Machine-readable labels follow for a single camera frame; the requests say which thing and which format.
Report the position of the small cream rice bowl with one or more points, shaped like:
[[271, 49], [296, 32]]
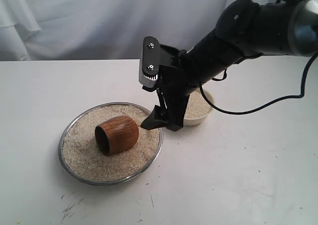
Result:
[[197, 109]]

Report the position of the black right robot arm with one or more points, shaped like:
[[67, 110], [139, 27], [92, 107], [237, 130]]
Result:
[[245, 30]]

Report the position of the large metal rice plate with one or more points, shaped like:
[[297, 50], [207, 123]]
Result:
[[80, 157]]

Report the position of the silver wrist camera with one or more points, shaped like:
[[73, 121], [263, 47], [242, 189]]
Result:
[[147, 81]]

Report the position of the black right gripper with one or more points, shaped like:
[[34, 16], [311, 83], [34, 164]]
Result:
[[170, 65]]

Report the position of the brown wooden cup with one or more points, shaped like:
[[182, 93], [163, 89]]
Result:
[[116, 135]]

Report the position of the white backdrop curtain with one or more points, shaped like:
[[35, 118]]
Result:
[[101, 29]]

